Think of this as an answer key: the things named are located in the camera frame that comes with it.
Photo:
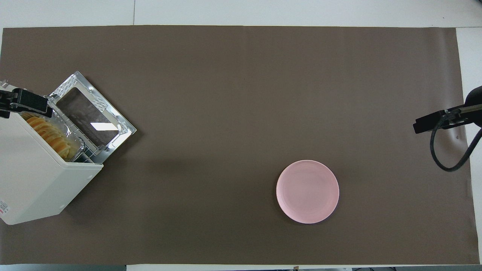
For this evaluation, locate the aluminium foil tray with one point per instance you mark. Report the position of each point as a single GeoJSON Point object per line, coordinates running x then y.
{"type": "Point", "coordinates": [73, 137]}

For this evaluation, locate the brown table mat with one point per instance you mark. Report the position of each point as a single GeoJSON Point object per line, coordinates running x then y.
{"type": "Point", "coordinates": [241, 113]}

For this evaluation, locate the sliced yellow bread loaf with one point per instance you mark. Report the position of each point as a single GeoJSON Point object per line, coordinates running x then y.
{"type": "Point", "coordinates": [49, 133]}

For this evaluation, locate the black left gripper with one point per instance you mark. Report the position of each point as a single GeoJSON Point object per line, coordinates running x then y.
{"type": "Point", "coordinates": [5, 105]}

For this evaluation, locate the pink round plate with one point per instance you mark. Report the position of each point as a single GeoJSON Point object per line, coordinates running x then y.
{"type": "Point", "coordinates": [307, 192]}

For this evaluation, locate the white toaster oven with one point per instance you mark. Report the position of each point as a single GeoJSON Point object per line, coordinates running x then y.
{"type": "Point", "coordinates": [34, 180]}

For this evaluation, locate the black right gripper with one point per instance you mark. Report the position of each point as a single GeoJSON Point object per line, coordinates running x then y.
{"type": "Point", "coordinates": [475, 105]}

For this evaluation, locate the glass oven door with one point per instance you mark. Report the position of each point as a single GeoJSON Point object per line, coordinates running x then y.
{"type": "Point", "coordinates": [90, 113]}

